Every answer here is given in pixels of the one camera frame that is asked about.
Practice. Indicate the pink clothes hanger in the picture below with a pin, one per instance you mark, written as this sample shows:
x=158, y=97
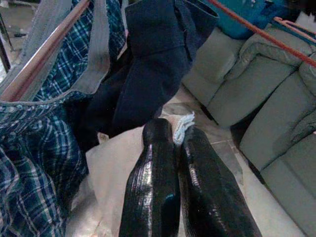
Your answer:
x=44, y=50

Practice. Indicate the cream white garment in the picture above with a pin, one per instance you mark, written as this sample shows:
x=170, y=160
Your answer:
x=108, y=177

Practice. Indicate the blue plaid shirt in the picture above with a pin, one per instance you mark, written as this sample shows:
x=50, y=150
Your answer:
x=37, y=160

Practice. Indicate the dark navy garment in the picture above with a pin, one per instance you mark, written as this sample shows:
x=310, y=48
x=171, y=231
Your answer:
x=148, y=74

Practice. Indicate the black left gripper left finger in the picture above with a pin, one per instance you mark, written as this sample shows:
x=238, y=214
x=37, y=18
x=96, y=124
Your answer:
x=153, y=192

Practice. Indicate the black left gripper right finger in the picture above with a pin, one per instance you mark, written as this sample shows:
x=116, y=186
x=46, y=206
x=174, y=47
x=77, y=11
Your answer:
x=212, y=197

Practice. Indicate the grey green sofa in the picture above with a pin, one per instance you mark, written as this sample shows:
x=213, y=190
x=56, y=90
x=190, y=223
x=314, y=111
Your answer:
x=259, y=98

